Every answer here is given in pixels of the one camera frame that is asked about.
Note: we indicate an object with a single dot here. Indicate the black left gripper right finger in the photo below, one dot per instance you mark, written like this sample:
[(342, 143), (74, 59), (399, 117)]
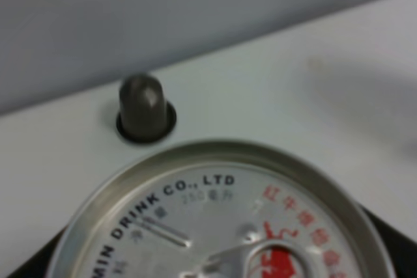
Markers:
[(401, 249)]

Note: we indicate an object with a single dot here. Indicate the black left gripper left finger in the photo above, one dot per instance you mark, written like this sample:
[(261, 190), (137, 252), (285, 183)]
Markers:
[(37, 265)]

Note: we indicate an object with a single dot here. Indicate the yellow energy drink can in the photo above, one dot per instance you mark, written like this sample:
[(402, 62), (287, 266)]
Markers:
[(220, 209)]

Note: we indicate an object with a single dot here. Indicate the grey table plug knob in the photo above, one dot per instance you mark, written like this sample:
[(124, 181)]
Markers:
[(145, 115)]

